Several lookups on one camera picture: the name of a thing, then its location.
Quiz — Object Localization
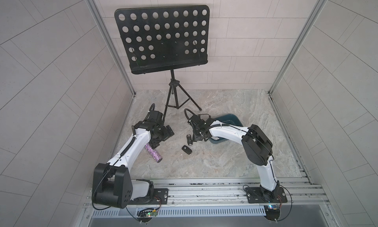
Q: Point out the black chrome slim key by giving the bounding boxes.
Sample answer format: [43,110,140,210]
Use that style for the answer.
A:
[187,134,193,146]

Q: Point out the black VW key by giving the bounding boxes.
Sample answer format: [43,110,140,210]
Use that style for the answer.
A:
[182,145,193,155]

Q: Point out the teal plastic storage box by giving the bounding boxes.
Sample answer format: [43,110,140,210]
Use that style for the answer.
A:
[209,114,243,144]

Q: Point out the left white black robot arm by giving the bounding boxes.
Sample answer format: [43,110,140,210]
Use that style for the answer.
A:
[92,104,174,209]

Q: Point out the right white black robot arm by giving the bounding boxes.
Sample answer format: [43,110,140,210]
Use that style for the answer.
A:
[184,109,280,202]

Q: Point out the purple glitter cylinder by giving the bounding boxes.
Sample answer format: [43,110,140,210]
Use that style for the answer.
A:
[145,143,162,163]

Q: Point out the black perforated music stand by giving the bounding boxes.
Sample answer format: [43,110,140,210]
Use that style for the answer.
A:
[114,5,210,109]

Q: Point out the left green circuit board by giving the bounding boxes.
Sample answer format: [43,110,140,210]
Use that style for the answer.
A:
[137,208,158,223]

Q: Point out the green circuit board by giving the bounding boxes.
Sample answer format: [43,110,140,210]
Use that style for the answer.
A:
[264,205,281,222]
[137,208,158,223]

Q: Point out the right green circuit board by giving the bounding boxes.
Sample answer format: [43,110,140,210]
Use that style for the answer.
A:
[264,205,281,222]

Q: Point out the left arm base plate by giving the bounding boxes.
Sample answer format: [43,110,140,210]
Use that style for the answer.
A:
[128,188,169,205]

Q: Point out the aluminium mounting rail frame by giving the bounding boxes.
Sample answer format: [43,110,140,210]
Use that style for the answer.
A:
[77,173,340,227]

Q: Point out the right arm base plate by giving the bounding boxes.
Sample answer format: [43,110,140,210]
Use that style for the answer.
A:
[243,185,288,203]

